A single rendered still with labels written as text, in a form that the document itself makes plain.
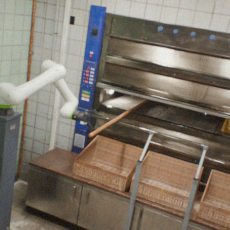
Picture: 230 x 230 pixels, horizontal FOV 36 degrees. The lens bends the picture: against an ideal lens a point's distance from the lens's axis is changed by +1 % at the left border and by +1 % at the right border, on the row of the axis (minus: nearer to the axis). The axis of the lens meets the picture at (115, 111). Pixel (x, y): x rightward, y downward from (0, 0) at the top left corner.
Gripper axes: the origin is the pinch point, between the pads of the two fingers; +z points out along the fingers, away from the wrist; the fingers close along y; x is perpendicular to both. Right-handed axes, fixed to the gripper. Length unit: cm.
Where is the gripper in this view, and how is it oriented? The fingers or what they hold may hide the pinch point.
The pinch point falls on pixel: (100, 122)
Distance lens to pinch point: 311.2
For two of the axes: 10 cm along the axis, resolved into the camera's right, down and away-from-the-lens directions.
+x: -3.6, 1.9, -9.1
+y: -1.7, 9.5, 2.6
